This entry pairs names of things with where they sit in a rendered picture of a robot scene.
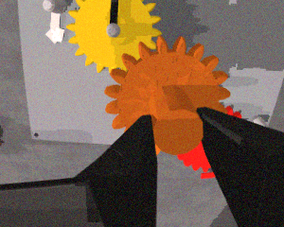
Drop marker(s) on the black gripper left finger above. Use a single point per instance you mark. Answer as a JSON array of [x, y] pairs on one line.
[[119, 189]]

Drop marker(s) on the white curved arrow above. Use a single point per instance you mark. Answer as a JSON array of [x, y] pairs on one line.
[[55, 34]]

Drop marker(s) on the yellow gear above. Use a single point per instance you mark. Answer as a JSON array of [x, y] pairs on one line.
[[92, 19]]

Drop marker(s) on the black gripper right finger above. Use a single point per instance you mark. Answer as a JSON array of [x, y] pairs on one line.
[[248, 162]]

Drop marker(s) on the orange gear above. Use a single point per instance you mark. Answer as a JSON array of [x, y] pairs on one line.
[[169, 84]]

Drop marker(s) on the red gear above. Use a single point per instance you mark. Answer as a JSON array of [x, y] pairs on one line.
[[197, 157]]

